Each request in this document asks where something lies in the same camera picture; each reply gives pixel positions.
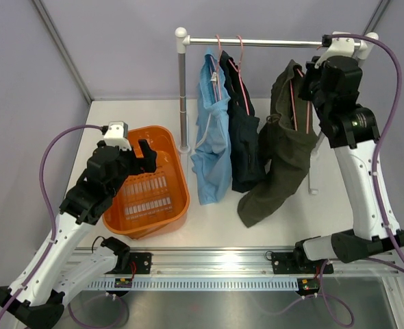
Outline aluminium rail frame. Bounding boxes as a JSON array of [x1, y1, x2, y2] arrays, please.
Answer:
[[61, 246, 400, 277]]

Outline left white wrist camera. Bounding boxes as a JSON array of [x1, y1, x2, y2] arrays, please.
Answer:
[[101, 121, 132, 151]]

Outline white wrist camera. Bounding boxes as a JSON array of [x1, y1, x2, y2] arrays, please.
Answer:
[[101, 121, 132, 151], [314, 32, 367, 69]]

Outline pink hanger of green shorts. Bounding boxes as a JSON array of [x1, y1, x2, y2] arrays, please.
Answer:
[[290, 66, 313, 133]]

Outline pink hanger of navy shorts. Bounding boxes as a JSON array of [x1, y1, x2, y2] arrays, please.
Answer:
[[236, 35, 251, 116]]

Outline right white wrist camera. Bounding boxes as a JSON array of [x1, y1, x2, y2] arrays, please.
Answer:
[[314, 32, 367, 69]]

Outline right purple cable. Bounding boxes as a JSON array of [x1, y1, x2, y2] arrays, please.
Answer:
[[256, 33, 404, 326]]

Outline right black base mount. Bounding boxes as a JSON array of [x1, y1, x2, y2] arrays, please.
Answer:
[[264, 250, 324, 275]]

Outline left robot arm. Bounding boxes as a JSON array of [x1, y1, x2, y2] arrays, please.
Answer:
[[0, 139, 157, 328]]

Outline orange plastic laundry basket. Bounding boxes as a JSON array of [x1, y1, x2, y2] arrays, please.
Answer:
[[103, 125, 190, 240]]

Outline dark navy shorts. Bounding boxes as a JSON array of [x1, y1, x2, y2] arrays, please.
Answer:
[[220, 51, 266, 193]]

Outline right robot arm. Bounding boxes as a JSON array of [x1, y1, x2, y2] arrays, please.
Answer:
[[293, 56, 404, 272]]

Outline light blue shorts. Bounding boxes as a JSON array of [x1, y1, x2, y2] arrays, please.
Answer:
[[191, 49, 232, 205]]

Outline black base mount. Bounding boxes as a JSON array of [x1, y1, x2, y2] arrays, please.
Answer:
[[107, 252, 152, 275], [264, 250, 324, 275]]

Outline slotted grey cable duct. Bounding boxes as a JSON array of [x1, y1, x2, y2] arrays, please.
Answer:
[[85, 278, 321, 291]]

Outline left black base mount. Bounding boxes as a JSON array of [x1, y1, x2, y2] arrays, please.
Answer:
[[107, 252, 152, 275]]

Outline white metal clothes rack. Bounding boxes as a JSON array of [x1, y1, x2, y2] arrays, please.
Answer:
[[174, 27, 380, 195]]

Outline purple cable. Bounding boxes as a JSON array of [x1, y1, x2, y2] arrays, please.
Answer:
[[0, 125, 129, 329], [256, 33, 404, 326]]

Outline olive green shorts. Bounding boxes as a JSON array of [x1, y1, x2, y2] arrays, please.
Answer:
[[237, 60, 318, 228]]

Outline pink hanger of blue shorts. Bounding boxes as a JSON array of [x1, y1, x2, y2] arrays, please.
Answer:
[[209, 34, 225, 103]]

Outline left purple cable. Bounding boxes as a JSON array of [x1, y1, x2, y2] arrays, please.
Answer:
[[0, 125, 129, 329]]

